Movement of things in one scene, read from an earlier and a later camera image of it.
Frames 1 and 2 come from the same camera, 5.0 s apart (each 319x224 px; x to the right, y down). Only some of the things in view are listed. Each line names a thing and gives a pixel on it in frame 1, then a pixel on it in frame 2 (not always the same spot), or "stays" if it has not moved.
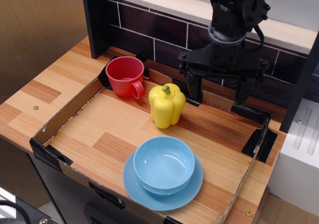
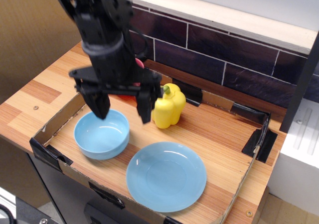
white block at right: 295,177 stays
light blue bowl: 164,165 → 105,139
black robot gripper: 222,58 → 113,69
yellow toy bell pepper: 166,104 stays
